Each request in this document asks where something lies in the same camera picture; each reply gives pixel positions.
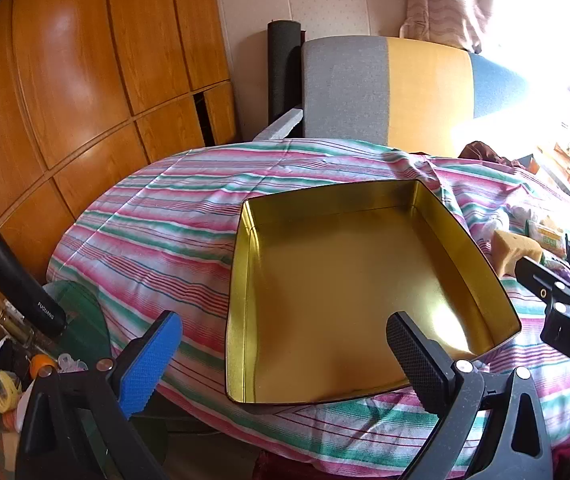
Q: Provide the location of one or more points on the white foam piece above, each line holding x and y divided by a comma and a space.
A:
285, 127

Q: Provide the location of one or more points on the green yellow cracker packet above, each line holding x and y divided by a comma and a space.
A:
547, 237

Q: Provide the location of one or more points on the orange round lid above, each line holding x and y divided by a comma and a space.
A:
44, 364

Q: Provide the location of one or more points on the black rolled mat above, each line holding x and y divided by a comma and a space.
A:
282, 70

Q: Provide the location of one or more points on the black thermos bottle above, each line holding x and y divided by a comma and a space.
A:
20, 285

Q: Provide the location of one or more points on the striped bedsheet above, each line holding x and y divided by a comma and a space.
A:
165, 220

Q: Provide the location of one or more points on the wooden wardrobe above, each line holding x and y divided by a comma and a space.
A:
65, 60

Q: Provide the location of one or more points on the white plastic-wrapped ball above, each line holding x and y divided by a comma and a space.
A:
496, 222

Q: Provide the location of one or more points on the gold tin box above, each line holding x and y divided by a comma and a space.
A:
340, 285

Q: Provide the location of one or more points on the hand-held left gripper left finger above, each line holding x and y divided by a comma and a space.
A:
150, 360

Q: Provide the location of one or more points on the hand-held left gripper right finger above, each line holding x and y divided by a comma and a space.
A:
415, 355

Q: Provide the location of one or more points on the yellow white bundle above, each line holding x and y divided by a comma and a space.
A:
4, 391

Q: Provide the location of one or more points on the yellow sponge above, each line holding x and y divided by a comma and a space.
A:
510, 252

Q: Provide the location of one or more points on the glass bottle with gold cap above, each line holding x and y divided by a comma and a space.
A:
10, 321

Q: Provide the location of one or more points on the pink patterned curtain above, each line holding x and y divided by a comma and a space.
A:
445, 5

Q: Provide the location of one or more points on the dark brown cloth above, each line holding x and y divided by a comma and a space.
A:
490, 152

